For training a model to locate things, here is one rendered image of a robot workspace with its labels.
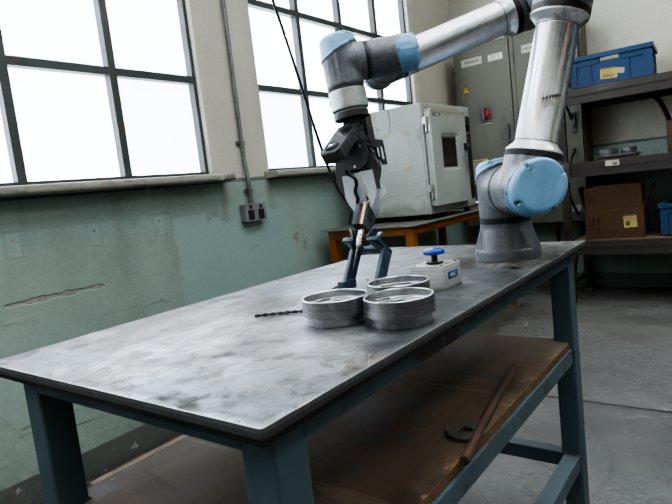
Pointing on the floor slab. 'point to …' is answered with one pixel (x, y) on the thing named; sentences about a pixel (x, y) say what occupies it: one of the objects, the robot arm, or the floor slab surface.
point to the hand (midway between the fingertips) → (365, 211)
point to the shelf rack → (640, 89)
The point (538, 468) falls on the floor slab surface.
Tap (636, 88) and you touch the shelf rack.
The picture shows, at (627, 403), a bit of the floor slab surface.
